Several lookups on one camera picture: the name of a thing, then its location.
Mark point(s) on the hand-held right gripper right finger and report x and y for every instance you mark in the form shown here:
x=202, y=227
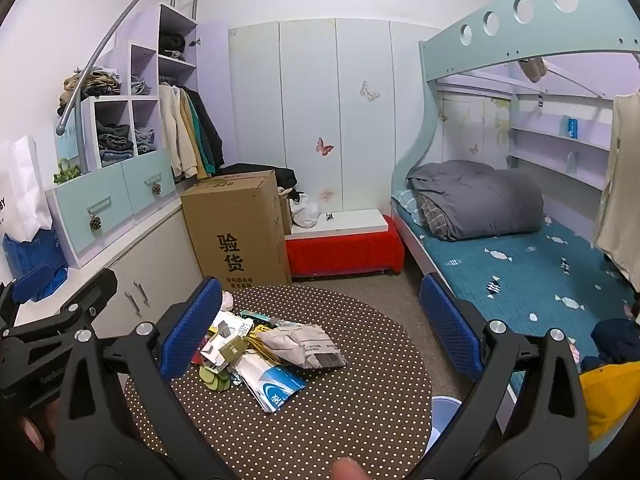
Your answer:
x=450, y=327

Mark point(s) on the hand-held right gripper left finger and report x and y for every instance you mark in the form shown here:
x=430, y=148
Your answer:
x=189, y=332

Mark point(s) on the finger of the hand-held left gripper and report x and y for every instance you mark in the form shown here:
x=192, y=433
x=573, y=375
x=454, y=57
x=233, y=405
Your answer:
x=37, y=282
x=95, y=292

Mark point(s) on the yellow wrapper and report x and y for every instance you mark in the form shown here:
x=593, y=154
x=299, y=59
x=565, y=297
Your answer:
x=257, y=344

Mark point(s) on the white round bin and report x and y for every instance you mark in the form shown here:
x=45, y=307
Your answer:
x=442, y=416

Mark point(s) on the white and blue packet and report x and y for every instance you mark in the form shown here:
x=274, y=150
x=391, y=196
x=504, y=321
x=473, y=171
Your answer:
x=272, y=385

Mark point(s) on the person's left hand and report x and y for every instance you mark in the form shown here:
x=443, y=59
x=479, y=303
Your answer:
x=32, y=432

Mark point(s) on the person's right hand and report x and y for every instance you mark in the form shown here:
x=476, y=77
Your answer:
x=351, y=470

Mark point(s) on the blue bag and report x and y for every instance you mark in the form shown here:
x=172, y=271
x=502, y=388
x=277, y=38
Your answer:
x=30, y=252

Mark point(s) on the white card packet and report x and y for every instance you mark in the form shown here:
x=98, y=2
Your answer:
x=235, y=327

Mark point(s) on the small olive box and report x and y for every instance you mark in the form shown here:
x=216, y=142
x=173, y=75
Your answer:
x=233, y=350

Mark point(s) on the pink crumpled tissue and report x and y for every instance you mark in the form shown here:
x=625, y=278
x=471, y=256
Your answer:
x=227, y=301

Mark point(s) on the green plastic pieces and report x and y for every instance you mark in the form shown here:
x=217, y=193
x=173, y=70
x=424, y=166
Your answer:
x=215, y=377

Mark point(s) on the low white cabinet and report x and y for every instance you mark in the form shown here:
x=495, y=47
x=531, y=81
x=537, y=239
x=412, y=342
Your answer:
x=150, y=265

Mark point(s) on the teal flat packet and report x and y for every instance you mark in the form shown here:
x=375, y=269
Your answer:
x=256, y=316

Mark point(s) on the pinecone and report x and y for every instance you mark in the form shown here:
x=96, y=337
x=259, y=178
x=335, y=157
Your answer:
x=96, y=223
x=156, y=189

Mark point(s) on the teal candy print bed sheet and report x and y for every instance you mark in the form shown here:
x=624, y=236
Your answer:
x=525, y=280

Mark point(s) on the wide teal drawer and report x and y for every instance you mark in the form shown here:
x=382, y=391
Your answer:
x=90, y=200

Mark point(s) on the white paper bag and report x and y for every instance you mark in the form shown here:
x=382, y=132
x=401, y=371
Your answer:
x=20, y=185

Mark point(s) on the grey crumpled mailer bag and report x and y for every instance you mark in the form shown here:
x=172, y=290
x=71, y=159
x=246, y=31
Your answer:
x=300, y=342

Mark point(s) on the large cardboard box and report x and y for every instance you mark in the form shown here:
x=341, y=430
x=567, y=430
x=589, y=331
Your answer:
x=235, y=230

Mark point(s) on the small green plant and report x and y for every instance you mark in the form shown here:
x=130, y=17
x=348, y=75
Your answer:
x=67, y=172

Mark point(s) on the narrow teal drawer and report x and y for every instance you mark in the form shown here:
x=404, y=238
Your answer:
x=147, y=175

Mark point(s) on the red bench with white top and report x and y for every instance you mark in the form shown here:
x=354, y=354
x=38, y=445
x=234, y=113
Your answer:
x=345, y=252

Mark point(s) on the brown dotted tablecloth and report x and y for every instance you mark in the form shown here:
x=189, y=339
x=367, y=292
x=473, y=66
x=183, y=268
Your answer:
x=350, y=410

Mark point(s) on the grey pillow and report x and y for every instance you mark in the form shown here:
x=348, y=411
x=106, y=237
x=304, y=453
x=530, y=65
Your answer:
x=480, y=200

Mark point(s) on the blue striped pillow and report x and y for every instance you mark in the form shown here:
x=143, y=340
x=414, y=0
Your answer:
x=404, y=204

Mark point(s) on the dark folded clothes stack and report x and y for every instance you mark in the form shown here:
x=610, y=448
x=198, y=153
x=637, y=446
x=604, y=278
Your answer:
x=114, y=142

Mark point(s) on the navy clothing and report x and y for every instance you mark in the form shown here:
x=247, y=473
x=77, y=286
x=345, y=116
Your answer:
x=615, y=335

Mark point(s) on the white plastic bag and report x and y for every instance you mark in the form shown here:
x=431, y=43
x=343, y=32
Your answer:
x=305, y=210

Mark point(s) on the yellow jacket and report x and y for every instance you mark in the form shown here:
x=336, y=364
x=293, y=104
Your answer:
x=610, y=395

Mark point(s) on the black clothing pile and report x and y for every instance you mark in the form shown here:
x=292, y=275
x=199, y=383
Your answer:
x=270, y=172

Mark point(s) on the cream hanging jacket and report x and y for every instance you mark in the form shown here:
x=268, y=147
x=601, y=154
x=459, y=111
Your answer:
x=175, y=130

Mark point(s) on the faded pink butterfly sticker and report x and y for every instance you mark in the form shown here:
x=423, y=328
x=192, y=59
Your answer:
x=326, y=194

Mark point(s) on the green hanging garment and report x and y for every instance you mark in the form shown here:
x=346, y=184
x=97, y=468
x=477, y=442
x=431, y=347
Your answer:
x=202, y=145

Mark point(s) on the black hanging coat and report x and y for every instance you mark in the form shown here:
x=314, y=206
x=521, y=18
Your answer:
x=212, y=125

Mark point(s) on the beige folded clothes pile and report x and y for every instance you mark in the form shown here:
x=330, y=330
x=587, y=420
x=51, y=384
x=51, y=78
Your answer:
x=92, y=82

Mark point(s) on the beige hanging shirt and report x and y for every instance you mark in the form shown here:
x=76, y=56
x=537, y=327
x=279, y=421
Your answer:
x=620, y=185

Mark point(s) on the small blue box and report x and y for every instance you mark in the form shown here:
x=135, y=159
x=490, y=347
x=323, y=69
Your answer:
x=571, y=127

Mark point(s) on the grey metal handrail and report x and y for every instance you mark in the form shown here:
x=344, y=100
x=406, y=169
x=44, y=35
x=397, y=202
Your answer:
x=107, y=45

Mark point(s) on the pale butterfly sticker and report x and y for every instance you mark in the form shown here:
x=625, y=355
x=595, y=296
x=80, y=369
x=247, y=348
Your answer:
x=369, y=91

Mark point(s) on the black folded clothes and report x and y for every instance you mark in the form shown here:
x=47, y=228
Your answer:
x=172, y=44

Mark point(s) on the beige hat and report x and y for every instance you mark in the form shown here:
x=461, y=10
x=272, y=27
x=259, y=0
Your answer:
x=532, y=69

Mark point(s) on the purple white shelf unit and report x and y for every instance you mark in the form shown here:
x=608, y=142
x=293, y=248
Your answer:
x=145, y=25

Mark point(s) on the white wardrobe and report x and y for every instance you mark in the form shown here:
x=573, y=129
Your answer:
x=305, y=85

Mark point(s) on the bed with teal quilt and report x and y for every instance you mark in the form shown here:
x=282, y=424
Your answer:
x=500, y=35

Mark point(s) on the purple wall shelves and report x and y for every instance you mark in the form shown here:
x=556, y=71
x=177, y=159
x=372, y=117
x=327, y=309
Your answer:
x=550, y=154

